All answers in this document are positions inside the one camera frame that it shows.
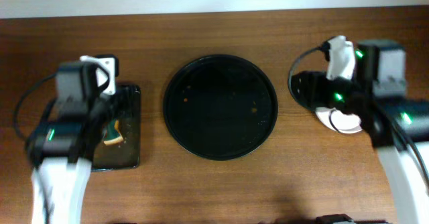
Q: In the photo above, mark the round black serving tray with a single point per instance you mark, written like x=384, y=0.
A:
x=220, y=107

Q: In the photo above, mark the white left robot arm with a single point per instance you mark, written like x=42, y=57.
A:
x=61, y=148

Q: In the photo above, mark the white plate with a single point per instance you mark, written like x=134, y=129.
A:
x=338, y=121

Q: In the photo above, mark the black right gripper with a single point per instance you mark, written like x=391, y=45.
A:
x=310, y=90

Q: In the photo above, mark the black rectangular water tray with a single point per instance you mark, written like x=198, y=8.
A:
x=126, y=154

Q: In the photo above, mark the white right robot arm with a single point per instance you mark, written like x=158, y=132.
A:
x=398, y=129

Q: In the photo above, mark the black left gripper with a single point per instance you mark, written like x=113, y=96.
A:
x=109, y=108

